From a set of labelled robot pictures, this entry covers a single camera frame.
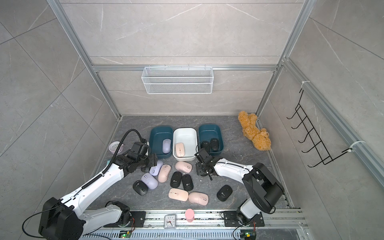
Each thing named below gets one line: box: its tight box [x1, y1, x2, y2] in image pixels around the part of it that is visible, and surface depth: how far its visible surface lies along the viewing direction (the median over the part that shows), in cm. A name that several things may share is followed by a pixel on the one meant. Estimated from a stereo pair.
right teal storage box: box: [198, 123, 224, 155], surface depth 106 cm
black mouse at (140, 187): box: [132, 180, 149, 196], surface depth 83 cm
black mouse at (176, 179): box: [170, 171, 182, 188], surface depth 87 cm
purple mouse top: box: [149, 159, 164, 177], surface depth 90 cm
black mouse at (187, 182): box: [182, 174, 194, 192], surface depth 85 cm
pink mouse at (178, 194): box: [168, 188, 189, 202], surface depth 82 cm
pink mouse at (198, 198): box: [188, 191, 209, 206], surface depth 80 cm
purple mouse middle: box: [141, 172, 159, 190], surface depth 86 cm
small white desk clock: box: [163, 213, 177, 230], surface depth 73 cm
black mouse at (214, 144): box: [210, 138, 219, 152], surface depth 103 cm
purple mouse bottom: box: [162, 138, 172, 154], surface depth 100 cm
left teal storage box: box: [149, 126, 173, 159], surface depth 108 cm
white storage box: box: [172, 127, 199, 161], surface depth 106 cm
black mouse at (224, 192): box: [216, 184, 233, 202], surface depth 82 cm
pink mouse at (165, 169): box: [158, 164, 172, 183], surface depth 89 cm
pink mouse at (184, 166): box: [175, 161, 193, 174], surface depth 91 cm
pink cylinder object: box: [185, 208, 195, 223], surface depth 70 cm
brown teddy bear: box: [238, 111, 272, 151], surface depth 99 cm
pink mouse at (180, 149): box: [175, 142, 185, 157], surface depth 99 cm
